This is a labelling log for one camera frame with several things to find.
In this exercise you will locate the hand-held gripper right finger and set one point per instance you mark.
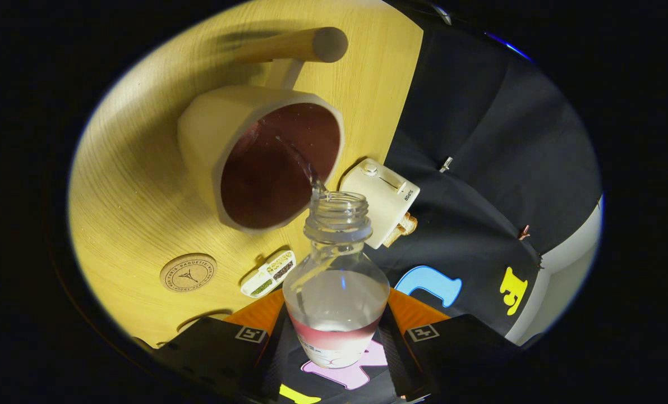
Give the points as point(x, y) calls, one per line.
point(451, 353)

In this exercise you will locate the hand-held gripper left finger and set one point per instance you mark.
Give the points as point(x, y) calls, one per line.
point(210, 348)

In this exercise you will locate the round wooden coaster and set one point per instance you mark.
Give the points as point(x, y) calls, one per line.
point(188, 273)

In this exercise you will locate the clear juice bottle pink label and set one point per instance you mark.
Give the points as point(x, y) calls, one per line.
point(336, 303)

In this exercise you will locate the white seasoning tray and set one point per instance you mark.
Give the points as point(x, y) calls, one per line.
point(267, 275)

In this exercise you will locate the toast slice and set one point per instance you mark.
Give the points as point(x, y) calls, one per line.
point(392, 238)
point(408, 224)

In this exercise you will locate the copper clip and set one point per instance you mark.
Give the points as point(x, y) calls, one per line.
point(524, 232)

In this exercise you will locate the cream toaster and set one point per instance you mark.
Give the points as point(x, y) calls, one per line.
point(387, 205)

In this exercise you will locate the wooden table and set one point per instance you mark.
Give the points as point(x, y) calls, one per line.
point(126, 185)

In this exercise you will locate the silver clip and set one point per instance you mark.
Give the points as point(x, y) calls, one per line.
point(446, 164)

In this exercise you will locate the black backdrop cloth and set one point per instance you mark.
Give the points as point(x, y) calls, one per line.
point(479, 140)

